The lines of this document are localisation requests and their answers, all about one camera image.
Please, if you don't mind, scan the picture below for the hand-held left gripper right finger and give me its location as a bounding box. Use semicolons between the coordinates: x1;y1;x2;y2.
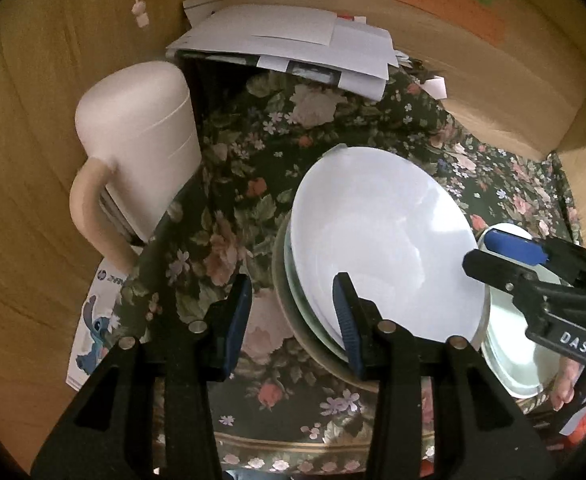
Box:
333;272;556;480

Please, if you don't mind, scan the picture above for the pale pink folded card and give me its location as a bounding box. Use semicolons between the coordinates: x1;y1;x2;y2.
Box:
420;74;448;101

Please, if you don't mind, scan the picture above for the white mug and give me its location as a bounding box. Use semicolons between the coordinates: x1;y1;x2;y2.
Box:
69;60;204;271

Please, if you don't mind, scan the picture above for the stack of white papers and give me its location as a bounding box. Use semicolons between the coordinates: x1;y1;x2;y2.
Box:
165;0;404;101

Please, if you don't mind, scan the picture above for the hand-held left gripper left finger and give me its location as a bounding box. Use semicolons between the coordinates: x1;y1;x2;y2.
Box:
32;274;253;480

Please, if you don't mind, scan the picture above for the orange sticky note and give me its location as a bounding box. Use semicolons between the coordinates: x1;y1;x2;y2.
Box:
394;0;506;46

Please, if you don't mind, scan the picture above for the blue cartoon sticker sheet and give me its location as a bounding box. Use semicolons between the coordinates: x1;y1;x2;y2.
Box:
65;257;146;391

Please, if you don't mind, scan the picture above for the dark floral tablecloth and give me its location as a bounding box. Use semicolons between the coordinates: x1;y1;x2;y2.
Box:
108;67;581;480

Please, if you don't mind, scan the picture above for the light green plate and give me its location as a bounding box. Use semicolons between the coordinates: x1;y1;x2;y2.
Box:
283;220;349;361

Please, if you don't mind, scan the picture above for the light green bowl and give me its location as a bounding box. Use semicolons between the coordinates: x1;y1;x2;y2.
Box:
478;225;566;397

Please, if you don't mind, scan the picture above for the person's right hand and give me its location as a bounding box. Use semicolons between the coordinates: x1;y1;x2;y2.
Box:
550;357;581;411

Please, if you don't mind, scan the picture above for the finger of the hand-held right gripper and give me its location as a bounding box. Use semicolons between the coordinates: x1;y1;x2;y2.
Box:
462;249;556;312
483;227;586;287

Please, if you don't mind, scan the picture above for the white plate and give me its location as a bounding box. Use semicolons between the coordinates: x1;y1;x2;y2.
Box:
290;146;486;351

